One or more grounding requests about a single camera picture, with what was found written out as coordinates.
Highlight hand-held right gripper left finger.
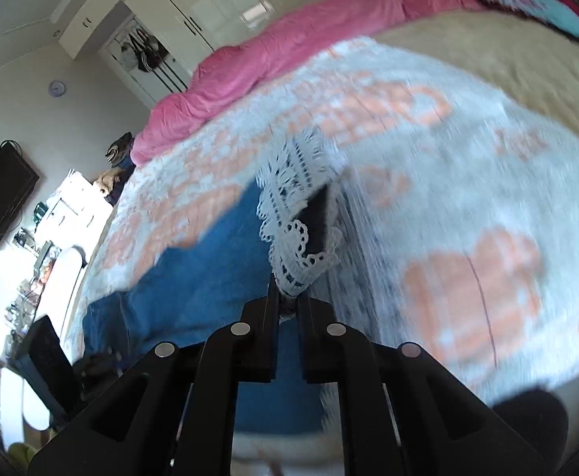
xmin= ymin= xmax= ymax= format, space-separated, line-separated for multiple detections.
xmin=29 ymin=282 xmax=280 ymax=476

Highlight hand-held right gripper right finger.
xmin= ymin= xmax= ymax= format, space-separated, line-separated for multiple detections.
xmin=296 ymin=297 xmax=535 ymax=476

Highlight blue denim pants lace hem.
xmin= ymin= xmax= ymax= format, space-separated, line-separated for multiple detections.
xmin=82 ymin=129 xmax=346 ymax=438

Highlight white padded board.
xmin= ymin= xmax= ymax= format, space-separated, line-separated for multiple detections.
xmin=30 ymin=247 xmax=86 ymax=340

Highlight black chair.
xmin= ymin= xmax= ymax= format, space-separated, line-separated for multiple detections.
xmin=14 ymin=315 xmax=84 ymax=424

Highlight white orange printed blanket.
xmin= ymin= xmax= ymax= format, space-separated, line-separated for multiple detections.
xmin=68 ymin=35 xmax=579 ymax=407

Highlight pile of clothes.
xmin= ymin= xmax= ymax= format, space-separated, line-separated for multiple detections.
xmin=93 ymin=131 xmax=137 ymax=205

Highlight white dresser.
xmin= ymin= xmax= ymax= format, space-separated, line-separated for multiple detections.
xmin=36 ymin=171 xmax=115 ymax=259

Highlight pink duvet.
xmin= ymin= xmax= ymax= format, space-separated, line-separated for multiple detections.
xmin=131 ymin=0 xmax=489 ymax=167

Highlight hanging bags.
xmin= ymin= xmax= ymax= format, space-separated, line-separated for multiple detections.
xmin=118 ymin=30 xmax=167 ymax=73

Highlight white wardrobe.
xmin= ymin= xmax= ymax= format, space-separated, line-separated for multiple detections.
xmin=61 ymin=0 xmax=369 ymax=110

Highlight beige bed sheet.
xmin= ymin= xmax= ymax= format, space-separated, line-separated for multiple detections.
xmin=379 ymin=7 xmax=579 ymax=159

